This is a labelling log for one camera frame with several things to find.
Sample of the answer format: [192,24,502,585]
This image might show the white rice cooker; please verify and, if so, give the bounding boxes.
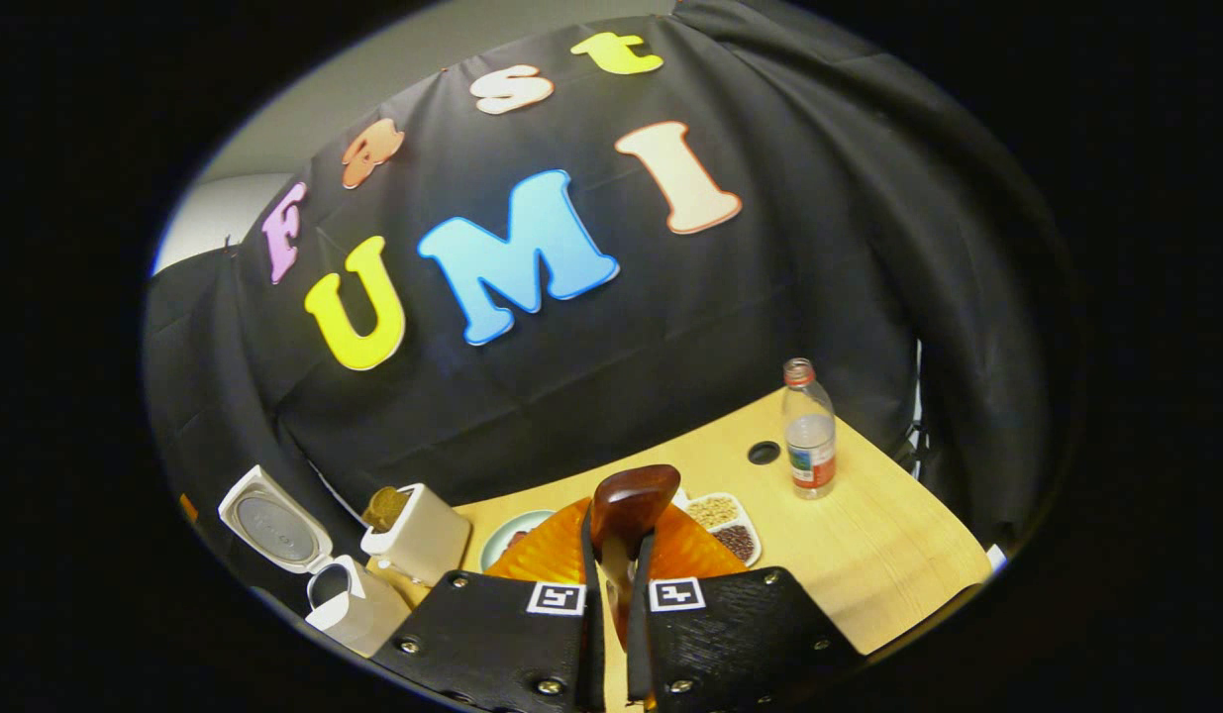
[218,464,415,661]

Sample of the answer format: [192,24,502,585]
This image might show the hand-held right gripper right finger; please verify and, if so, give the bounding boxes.
[628,505,865,712]

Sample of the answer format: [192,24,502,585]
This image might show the brown wooden spoon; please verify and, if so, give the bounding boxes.
[589,463,683,655]

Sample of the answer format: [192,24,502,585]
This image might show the clear plastic water bottle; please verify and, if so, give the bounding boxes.
[780,357,838,500]

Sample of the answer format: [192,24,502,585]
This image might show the yellow soybeans heap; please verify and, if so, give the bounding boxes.
[686,496,740,530]

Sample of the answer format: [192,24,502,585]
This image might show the brown toast slice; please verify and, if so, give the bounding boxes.
[362,485,412,534]

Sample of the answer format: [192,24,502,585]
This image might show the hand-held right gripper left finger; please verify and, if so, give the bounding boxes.
[373,498,606,713]

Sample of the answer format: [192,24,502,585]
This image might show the pale green plate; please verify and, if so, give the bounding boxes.
[478,509,559,574]

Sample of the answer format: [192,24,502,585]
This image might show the white toaster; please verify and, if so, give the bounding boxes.
[360,482,472,588]

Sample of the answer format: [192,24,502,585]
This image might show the white divided dish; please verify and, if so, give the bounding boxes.
[674,491,764,568]

